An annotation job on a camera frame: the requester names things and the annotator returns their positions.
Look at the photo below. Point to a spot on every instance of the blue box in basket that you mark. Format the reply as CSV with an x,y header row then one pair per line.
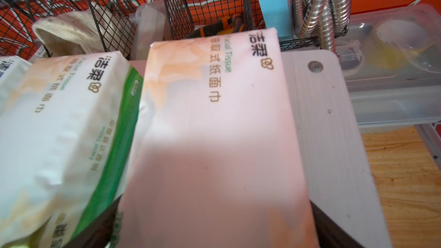
x,y
277,14

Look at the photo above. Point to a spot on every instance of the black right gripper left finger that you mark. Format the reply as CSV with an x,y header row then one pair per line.
x,y
98,233

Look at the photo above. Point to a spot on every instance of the grey plastic storage box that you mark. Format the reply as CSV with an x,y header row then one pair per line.
x,y
391,63

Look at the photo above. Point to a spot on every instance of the orange black pliers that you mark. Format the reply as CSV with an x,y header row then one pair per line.
x,y
236,23

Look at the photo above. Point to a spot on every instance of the black wire basket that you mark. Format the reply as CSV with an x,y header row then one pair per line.
x,y
315,22

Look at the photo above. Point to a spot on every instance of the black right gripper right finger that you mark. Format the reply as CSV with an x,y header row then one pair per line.
x,y
330,235

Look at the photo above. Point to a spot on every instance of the white green tissue pack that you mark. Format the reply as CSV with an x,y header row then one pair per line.
x,y
65,136
215,160
13,69

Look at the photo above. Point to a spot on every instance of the clear plastic bag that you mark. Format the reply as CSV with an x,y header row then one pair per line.
x,y
152,25

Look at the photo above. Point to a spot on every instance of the white two-tier shelf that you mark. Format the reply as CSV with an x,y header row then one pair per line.
x,y
335,165

